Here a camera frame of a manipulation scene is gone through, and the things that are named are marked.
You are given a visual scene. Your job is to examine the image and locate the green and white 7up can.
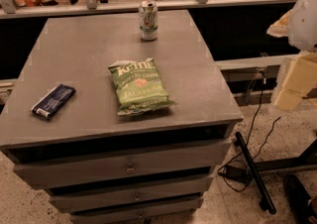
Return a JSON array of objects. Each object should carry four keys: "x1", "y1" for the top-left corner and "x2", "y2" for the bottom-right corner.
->
[{"x1": 139, "y1": 0, "x2": 159, "y2": 41}]

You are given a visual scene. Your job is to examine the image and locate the black metal table leg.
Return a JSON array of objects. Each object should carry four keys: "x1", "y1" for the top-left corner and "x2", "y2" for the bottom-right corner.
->
[{"x1": 235, "y1": 132, "x2": 317, "y2": 214}]

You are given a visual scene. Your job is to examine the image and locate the green jalapeno kettle chips bag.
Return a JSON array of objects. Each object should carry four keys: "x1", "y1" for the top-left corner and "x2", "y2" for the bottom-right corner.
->
[{"x1": 108, "y1": 58, "x2": 174, "y2": 116}]

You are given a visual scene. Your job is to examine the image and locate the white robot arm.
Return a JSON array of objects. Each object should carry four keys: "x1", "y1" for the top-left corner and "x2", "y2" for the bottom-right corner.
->
[{"x1": 266, "y1": 0, "x2": 317, "y2": 111}]

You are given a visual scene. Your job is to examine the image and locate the grey drawer cabinet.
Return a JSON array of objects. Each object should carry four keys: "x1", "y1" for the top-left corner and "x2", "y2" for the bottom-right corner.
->
[{"x1": 1, "y1": 10, "x2": 243, "y2": 224}]

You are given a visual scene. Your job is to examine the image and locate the dark blue rxbar wrapper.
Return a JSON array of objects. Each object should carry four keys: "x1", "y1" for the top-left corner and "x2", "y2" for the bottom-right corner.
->
[{"x1": 31, "y1": 84, "x2": 76, "y2": 120}]

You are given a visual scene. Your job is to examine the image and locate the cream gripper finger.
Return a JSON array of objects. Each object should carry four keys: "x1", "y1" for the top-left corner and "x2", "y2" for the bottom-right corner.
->
[
  {"x1": 273, "y1": 53, "x2": 317, "y2": 111},
  {"x1": 266, "y1": 10, "x2": 292, "y2": 38}
]

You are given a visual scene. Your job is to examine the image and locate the black shoe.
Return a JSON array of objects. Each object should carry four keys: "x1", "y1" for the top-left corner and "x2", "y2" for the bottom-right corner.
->
[{"x1": 283, "y1": 174, "x2": 317, "y2": 224}]

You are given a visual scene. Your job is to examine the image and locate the black power adapter with cable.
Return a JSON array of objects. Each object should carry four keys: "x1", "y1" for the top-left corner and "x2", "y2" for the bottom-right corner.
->
[{"x1": 217, "y1": 68, "x2": 266, "y2": 192}]

